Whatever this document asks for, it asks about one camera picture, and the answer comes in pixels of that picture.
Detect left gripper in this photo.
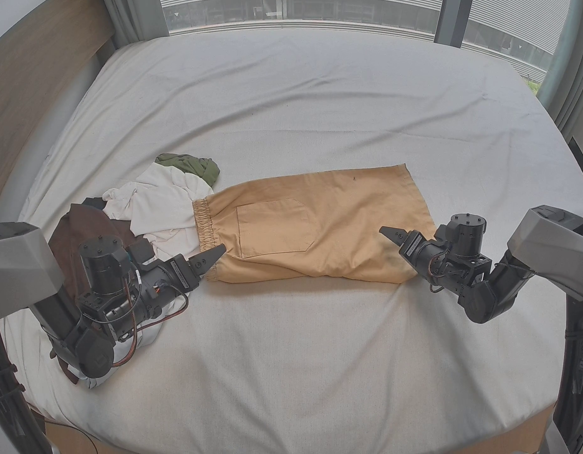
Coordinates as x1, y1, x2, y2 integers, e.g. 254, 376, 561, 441
137, 245, 227, 309

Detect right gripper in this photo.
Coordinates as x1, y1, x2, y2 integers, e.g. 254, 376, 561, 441
380, 226, 446, 283

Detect tan shorts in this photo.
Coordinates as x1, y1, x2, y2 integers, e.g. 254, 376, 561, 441
192, 162, 437, 286

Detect white garment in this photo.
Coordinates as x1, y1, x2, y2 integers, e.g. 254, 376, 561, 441
85, 163, 215, 390

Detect green garment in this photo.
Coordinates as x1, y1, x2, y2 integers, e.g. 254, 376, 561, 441
155, 153, 221, 189

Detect brown garment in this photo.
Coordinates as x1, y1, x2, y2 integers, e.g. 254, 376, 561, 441
48, 202, 153, 387

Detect bed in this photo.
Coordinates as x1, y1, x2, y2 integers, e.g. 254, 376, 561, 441
0, 0, 583, 454

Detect grey-green curtain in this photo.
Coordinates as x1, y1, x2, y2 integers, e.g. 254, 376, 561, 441
536, 0, 583, 139
79, 0, 172, 49

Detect window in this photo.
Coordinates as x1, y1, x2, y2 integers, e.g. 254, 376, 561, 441
152, 0, 565, 80

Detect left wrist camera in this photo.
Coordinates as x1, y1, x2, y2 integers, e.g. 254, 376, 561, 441
128, 240, 156, 267

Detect black cable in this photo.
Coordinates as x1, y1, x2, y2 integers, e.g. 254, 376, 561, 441
44, 420, 97, 454

